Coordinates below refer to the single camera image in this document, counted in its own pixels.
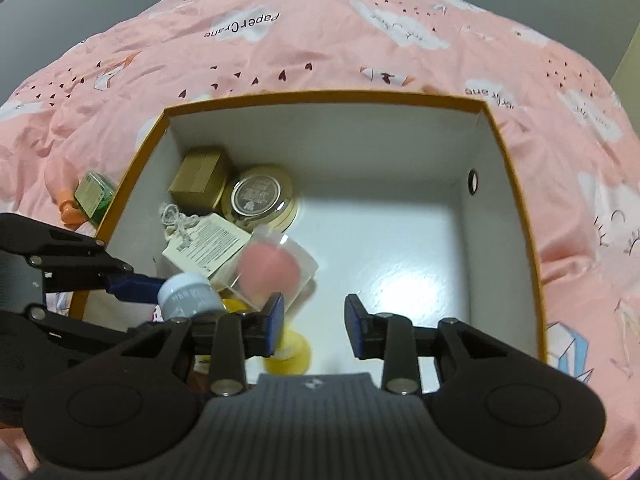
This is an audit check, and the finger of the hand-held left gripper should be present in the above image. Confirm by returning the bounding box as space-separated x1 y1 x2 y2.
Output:
24 304 162 357
0 212 162 306

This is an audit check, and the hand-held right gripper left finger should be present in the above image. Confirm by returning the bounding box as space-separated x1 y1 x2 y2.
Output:
117 292 286 397

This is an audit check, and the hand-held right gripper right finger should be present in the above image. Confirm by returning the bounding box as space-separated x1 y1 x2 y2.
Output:
345 294 506 395

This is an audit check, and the yellow round jar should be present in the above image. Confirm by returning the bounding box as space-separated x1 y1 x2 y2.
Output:
220 297 313 376

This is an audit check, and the clear case with pink puff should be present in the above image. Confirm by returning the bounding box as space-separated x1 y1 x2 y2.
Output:
220 225 320 311

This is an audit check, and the light blue round jar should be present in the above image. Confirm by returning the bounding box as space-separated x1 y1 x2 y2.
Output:
157 272 224 322

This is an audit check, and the paper tag with string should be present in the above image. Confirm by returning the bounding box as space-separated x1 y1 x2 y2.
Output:
159 202 253 281

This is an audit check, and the orange cardboard box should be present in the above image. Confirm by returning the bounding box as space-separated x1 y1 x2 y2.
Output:
67 89 548 366

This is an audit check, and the green spray bottle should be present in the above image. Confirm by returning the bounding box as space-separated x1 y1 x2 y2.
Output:
74 171 118 226

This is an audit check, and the gold box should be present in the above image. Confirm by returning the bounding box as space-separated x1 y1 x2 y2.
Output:
167 146 233 216

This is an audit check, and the gold round tin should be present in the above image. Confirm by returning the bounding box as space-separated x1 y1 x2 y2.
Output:
220 165 303 233

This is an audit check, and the pink bottle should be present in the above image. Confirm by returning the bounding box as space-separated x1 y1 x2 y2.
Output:
44 157 86 226

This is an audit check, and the pink printed blanket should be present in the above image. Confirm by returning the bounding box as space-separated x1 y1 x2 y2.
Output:
0 0 640 480

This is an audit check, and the pale yellow door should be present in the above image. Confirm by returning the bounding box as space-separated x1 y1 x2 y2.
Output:
607 20 640 92

